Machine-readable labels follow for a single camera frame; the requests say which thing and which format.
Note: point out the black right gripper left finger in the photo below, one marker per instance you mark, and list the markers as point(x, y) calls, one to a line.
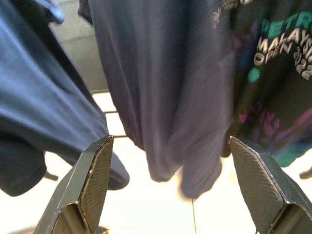
point(83, 185)

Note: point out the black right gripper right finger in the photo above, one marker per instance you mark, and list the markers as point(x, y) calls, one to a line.
point(263, 190)

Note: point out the black Petronas print shirt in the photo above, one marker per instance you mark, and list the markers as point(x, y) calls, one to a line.
point(273, 97)

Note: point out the dark blue shirt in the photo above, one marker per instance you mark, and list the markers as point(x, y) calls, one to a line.
point(36, 97)

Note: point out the dark navy textured shirt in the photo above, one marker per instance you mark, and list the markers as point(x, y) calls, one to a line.
point(158, 85)

